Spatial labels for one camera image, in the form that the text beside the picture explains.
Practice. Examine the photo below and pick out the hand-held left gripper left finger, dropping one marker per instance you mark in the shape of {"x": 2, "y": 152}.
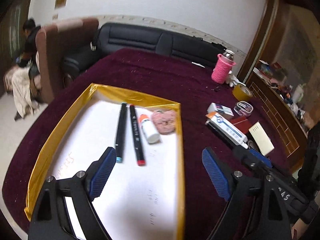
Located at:
{"x": 102, "y": 175}

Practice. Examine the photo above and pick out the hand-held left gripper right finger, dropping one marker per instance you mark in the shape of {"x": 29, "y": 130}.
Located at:
{"x": 216, "y": 175}

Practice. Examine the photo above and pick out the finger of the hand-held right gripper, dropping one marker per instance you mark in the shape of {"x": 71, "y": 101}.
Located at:
{"x": 261, "y": 156}
{"x": 246, "y": 158}

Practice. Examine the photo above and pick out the long blue and white box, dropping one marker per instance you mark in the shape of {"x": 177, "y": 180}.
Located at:
{"x": 227, "y": 128}

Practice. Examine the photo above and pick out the gold cardboard box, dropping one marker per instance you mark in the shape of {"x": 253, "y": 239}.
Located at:
{"x": 160, "y": 180}

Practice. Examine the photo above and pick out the beige box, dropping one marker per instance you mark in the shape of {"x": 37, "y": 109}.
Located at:
{"x": 261, "y": 138}

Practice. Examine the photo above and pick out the red box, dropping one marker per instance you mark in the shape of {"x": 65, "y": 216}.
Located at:
{"x": 241, "y": 125}

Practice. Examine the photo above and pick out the black marker with blue end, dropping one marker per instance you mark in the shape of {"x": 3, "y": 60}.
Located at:
{"x": 120, "y": 130}

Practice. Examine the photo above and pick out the clear plastic clip container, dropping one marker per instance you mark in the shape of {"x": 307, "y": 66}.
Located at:
{"x": 243, "y": 108}

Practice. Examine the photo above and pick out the black marker with red end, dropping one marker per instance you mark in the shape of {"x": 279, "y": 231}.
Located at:
{"x": 136, "y": 135}

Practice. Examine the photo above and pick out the small white and blue box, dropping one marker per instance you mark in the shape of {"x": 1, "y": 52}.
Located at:
{"x": 220, "y": 108}

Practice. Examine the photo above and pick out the wooden shelf cabinet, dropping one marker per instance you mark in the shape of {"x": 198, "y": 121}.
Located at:
{"x": 272, "y": 100}

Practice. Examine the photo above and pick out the white glue bottle orange cap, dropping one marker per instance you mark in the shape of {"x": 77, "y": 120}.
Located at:
{"x": 150, "y": 132}

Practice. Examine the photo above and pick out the yellow tape roll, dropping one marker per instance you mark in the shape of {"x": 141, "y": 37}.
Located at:
{"x": 241, "y": 92}

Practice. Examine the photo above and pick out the clutter of shelf items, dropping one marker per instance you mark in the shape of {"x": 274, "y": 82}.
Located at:
{"x": 285, "y": 90}

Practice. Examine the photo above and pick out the small black clip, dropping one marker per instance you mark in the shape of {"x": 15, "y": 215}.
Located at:
{"x": 217, "y": 88}

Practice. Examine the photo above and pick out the white plastic object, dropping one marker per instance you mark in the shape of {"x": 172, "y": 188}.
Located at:
{"x": 235, "y": 80}

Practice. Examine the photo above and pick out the bottle in pink knitted sleeve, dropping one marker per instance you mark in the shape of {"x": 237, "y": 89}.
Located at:
{"x": 221, "y": 70}

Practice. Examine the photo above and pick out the white strip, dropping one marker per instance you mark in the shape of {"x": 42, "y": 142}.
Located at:
{"x": 198, "y": 65}

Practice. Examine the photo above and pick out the burgundy tablecloth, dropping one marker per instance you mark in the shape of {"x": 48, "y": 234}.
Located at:
{"x": 155, "y": 72}

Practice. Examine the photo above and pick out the black cloth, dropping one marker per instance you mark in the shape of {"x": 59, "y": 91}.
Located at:
{"x": 217, "y": 45}

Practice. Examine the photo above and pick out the white cloth bundle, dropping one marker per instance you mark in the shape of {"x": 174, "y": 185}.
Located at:
{"x": 21, "y": 90}

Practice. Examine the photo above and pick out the brown armchair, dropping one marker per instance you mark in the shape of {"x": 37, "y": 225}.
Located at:
{"x": 50, "y": 62}

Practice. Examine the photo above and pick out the black leather sofa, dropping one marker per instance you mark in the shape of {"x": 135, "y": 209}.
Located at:
{"x": 135, "y": 40}

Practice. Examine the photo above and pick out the wooden glass display cabinet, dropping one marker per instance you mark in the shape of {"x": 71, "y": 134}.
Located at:
{"x": 13, "y": 30}

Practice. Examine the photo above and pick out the gold wall plaque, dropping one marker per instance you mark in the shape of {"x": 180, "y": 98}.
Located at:
{"x": 61, "y": 0}

